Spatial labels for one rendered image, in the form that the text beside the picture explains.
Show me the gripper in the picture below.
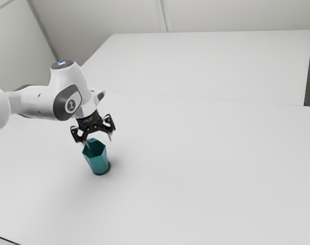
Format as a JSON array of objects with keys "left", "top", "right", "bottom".
[{"left": 69, "top": 110, "right": 117, "bottom": 150}]

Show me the teal faceted mug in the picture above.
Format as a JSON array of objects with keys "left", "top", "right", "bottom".
[{"left": 82, "top": 137, "right": 110, "bottom": 176}]

